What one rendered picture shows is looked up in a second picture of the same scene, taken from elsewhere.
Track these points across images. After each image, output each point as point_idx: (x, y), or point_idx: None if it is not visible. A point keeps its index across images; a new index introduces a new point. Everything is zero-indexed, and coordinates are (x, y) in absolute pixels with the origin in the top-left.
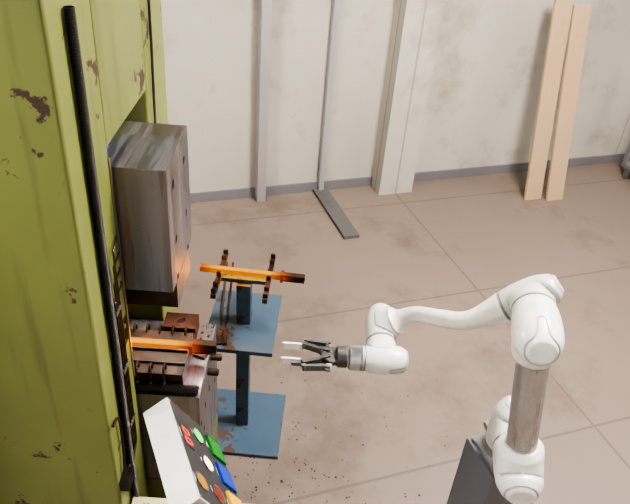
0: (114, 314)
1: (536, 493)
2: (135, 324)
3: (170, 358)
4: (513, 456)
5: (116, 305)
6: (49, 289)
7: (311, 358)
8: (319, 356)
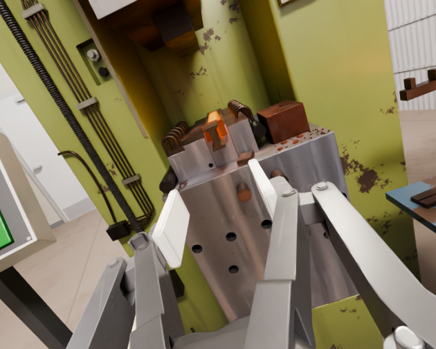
0: None
1: None
2: (232, 102)
3: (193, 138)
4: None
5: (21, 2)
6: None
7: (153, 275)
8: (158, 316)
